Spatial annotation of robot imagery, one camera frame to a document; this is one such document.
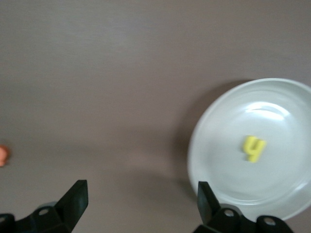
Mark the orange foam letter t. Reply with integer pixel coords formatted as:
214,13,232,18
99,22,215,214
0,145,10,167

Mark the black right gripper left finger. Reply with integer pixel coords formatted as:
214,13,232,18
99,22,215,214
0,179,88,233

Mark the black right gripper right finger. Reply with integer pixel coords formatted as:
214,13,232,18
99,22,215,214
191,181,294,233

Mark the yellow foam letter h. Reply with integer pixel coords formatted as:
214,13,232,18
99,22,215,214
242,135,267,163

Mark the beige brown plate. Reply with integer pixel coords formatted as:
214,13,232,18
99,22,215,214
187,78,311,221

